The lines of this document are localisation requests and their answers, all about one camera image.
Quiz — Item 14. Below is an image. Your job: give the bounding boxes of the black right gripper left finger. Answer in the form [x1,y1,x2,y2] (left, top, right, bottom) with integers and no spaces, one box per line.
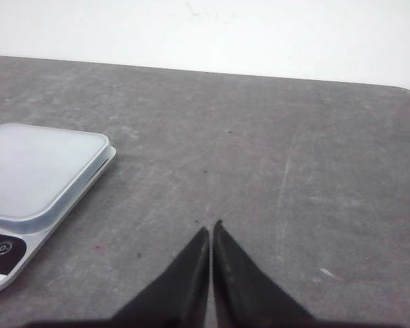
[111,228,210,327]

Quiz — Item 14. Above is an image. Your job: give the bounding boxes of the silver digital kitchen scale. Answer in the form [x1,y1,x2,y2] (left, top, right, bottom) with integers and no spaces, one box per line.
[0,123,116,291]

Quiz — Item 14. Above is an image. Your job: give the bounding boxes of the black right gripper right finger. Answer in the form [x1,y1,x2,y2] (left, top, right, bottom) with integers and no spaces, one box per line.
[213,220,316,327]

